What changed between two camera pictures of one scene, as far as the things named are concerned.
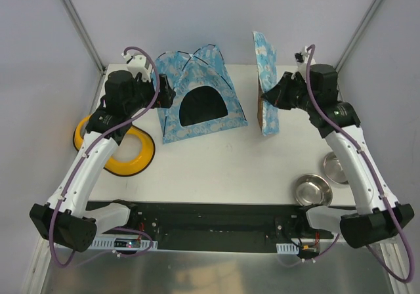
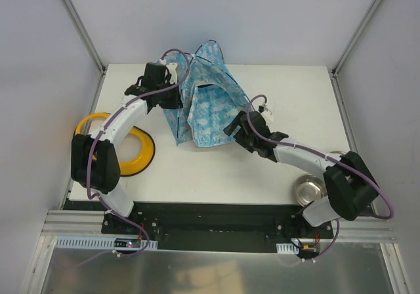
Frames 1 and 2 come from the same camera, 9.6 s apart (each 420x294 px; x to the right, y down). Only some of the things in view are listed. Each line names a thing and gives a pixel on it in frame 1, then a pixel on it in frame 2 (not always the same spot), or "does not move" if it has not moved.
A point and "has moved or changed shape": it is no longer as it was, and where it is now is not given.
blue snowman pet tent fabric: (206, 99) has moved or changed shape
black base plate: (222, 226) does not move
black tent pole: (203, 60) -> (209, 62)
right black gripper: (282, 91) -> (239, 128)
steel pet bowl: (313, 189) does not move
